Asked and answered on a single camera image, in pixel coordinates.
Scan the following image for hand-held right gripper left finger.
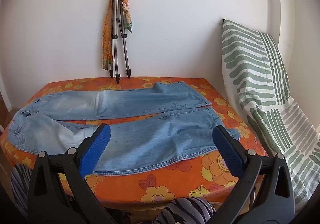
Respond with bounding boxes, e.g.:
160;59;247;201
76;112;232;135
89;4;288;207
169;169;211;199
27;123;118;224

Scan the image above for grey metal tripod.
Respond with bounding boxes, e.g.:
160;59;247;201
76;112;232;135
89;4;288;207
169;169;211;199
110;0;132;84

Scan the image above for light blue denim pants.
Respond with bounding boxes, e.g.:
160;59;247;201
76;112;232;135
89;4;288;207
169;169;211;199
7;81;242;173

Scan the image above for green white striped cushion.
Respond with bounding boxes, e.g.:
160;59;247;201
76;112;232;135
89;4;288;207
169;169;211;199
221;18;320;206

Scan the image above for orange floral tablecloth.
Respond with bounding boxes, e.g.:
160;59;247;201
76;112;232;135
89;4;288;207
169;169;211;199
0;76;269;203

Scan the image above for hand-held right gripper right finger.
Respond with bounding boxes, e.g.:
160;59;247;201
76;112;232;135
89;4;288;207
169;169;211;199
207;126;295;224

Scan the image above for person's zebra striped clothing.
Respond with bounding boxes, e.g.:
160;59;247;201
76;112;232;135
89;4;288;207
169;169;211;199
11;164;215;224

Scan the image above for orange patterned scarf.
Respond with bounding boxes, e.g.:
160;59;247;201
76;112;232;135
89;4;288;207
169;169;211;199
102;0;134;72

